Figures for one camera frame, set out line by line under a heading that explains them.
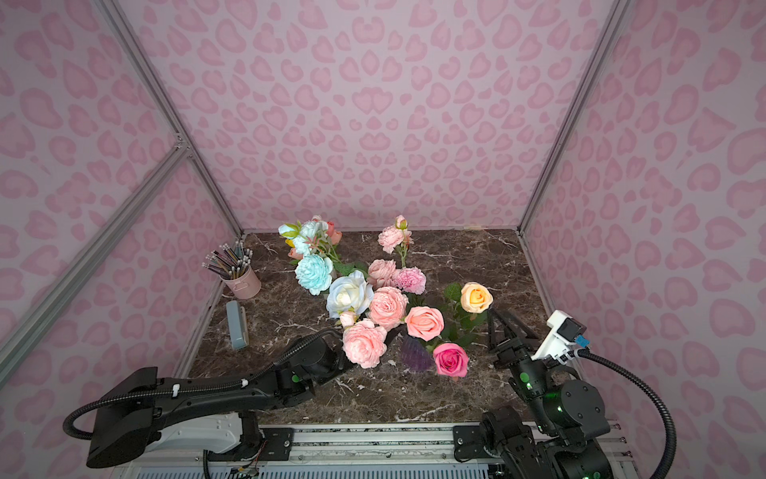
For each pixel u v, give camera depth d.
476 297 0.49
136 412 0.41
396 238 0.64
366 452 0.72
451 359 0.45
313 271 0.52
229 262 0.95
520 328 0.55
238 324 0.90
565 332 0.47
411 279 0.62
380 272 0.61
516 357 0.49
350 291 0.50
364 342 0.47
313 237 0.54
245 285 0.96
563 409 0.39
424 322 0.47
